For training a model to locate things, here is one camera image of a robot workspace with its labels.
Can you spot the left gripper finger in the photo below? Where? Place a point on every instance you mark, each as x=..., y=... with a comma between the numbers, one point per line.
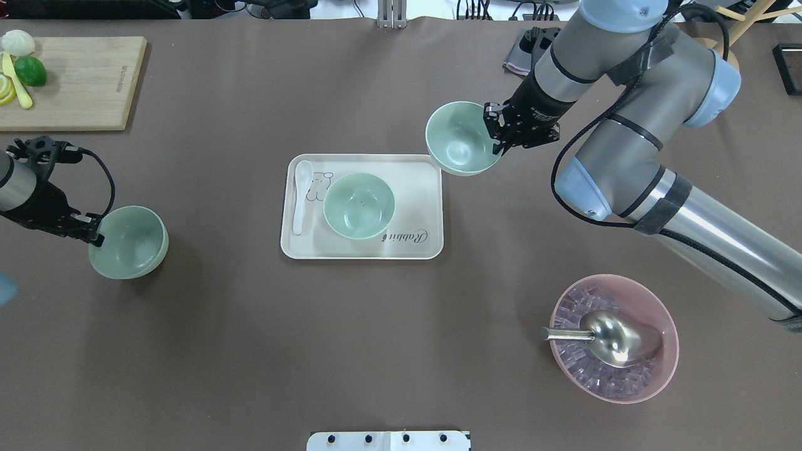
x=86, y=228

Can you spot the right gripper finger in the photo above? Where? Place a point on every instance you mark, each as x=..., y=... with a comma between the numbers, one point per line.
x=503, y=124

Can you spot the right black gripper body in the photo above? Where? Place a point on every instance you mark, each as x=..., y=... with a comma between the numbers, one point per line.
x=537, y=103

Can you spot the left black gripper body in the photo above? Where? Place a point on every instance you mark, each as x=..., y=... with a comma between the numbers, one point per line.
x=39, y=204

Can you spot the green bowl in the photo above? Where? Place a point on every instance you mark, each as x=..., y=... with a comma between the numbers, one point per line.
x=458, y=140
x=359, y=206
x=135, y=243

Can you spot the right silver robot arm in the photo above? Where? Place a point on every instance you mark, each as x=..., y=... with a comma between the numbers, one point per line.
x=670, y=81

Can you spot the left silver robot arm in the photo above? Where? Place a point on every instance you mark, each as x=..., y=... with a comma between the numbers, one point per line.
x=14, y=168

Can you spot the grey folded cloth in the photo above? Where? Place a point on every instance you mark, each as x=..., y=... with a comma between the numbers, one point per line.
x=520, y=57

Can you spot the yellow plastic knife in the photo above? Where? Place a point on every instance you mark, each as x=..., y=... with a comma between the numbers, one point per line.
x=22, y=96

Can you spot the lemon slice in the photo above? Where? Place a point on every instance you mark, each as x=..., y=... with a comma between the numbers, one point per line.
x=7, y=90

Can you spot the wooden cutting board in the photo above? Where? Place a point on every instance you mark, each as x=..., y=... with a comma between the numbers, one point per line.
x=91, y=85

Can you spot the green lime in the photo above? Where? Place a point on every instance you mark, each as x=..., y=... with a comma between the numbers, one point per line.
x=30, y=71

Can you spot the green bowl on tray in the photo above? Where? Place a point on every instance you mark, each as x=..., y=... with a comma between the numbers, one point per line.
x=359, y=206

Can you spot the white garlic bulb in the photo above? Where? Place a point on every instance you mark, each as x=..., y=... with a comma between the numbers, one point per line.
x=18, y=43

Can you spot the cream serving tray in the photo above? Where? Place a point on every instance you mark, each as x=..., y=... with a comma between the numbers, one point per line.
x=416, y=231

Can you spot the white ceramic spoon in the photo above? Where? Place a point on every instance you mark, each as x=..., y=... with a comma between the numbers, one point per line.
x=302, y=179

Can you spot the metal scoop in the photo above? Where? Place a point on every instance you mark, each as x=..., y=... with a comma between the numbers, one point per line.
x=615, y=339

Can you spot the wooden mug stand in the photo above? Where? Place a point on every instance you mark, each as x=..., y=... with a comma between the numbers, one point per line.
x=744, y=15

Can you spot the dark wooden tray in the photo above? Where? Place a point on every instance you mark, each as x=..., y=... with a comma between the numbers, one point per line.
x=788, y=60

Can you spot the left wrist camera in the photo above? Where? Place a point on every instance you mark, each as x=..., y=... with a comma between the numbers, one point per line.
x=44, y=150

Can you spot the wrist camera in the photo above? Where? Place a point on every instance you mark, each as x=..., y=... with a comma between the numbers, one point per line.
x=44, y=150
x=536, y=42

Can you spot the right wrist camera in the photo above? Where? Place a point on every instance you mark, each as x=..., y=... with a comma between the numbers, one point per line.
x=536, y=42

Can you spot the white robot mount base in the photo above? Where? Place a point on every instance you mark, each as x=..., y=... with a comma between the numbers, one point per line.
x=391, y=440

